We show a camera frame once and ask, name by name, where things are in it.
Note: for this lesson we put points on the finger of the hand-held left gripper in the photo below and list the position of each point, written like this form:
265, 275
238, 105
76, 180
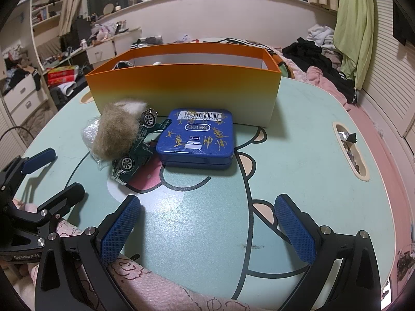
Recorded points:
64, 197
39, 161

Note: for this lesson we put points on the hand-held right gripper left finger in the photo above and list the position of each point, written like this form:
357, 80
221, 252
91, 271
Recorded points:
120, 230

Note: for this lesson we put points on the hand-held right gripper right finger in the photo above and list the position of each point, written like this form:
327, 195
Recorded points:
293, 230

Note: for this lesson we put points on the fluffy fur ball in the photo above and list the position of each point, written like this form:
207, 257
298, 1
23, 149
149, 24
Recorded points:
113, 129

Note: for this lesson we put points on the orange cardboard box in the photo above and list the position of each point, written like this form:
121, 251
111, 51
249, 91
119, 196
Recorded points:
181, 90

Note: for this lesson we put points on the mint green cartoon desktop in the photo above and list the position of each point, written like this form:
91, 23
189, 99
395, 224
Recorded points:
210, 220

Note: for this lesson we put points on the clear plastic bag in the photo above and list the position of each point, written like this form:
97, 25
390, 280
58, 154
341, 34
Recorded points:
89, 132

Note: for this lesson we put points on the pink floral quilt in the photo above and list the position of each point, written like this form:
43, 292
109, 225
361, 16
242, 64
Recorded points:
155, 281

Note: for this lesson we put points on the white drawer cabinet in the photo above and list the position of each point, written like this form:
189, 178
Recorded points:
22, 94

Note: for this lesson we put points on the green toy car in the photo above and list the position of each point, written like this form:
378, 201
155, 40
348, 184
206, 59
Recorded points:
133, 155

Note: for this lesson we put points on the red tissue package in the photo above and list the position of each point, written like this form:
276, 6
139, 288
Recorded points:
63, 74

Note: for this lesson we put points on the foil candy wrappers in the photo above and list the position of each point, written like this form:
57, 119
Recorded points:
348, 144

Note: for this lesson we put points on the blue metal tin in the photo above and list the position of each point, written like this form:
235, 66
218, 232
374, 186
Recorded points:
194, 149

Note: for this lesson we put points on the dark object in box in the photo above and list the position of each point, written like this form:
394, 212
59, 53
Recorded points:
122, 64

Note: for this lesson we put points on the white drawer desk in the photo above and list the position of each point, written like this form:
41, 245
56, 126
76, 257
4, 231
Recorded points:
103, 50

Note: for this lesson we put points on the pink fleece cloth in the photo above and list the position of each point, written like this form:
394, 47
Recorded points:
319, 76

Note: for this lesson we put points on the beige curtain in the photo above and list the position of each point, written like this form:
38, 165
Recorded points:
69, 3

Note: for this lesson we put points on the round wooden mirror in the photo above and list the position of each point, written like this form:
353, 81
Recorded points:
108, 9

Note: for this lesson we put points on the black clothes pile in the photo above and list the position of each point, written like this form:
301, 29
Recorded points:
311, 58

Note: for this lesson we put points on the white louvered wardrobe door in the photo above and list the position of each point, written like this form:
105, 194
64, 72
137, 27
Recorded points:
389, 71

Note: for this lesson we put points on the white clothes pile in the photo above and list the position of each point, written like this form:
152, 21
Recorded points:
321, 37

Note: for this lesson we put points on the green hanging cloth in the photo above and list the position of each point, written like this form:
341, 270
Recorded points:
353, 29

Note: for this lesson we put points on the black hanging garment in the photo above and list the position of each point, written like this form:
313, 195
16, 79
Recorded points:
402, 19

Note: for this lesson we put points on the white wall shelf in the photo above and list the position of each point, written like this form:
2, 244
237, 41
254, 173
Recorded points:
45, 13

